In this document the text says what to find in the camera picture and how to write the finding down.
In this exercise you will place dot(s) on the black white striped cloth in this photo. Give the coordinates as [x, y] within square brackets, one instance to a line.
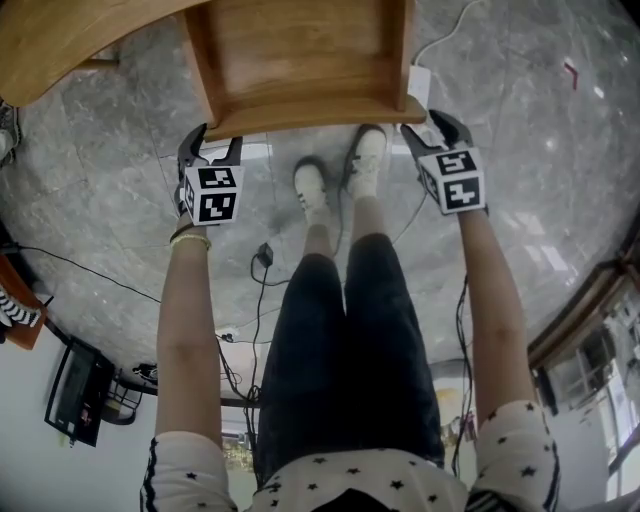
[17, 312]

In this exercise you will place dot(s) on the white right shoe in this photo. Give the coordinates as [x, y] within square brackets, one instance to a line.
[369, 155]

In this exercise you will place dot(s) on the person's right leg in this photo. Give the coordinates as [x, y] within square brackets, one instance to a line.
[367, 215]

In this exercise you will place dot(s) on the person's left leg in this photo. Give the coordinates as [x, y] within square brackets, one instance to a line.
[320, 240]

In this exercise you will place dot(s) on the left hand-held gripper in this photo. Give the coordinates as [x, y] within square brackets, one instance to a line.
[215, 195]

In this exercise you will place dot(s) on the white shoe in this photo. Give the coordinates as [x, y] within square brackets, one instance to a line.
[369, 155]
[310, 182]

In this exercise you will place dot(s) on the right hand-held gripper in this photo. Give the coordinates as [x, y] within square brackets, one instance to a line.
[457, 182]

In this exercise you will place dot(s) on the person's right forearm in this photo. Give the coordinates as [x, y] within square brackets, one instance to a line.
[492, 310]

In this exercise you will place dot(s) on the wooden coffee table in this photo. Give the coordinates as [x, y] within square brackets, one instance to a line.
[60, 45]

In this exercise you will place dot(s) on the brown wooden cabinet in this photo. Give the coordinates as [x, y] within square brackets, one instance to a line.
[20, 300]

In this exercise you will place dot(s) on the white power adapter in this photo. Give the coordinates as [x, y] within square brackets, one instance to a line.
[420, 82]

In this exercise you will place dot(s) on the person's left forearm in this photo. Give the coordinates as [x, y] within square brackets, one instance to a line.
[187, 320]

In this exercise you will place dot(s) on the dark window frame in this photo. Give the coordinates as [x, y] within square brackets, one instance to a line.
[575, 320]

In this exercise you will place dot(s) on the black power adapter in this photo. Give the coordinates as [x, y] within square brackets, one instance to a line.
[264, 255]

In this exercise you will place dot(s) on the person's leg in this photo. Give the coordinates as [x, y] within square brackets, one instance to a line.
[367, 215]
[320, 240]

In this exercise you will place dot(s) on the wooden coffee table drawer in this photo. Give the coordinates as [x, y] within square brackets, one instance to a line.
[300, 60]

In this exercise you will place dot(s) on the white left shoe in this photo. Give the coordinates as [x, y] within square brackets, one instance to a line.
[310, 182]

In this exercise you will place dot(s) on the black monitor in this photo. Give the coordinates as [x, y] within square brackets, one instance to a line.
[75, 390]

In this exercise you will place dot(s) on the cream star print shirt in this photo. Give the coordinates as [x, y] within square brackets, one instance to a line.
[360, 480]

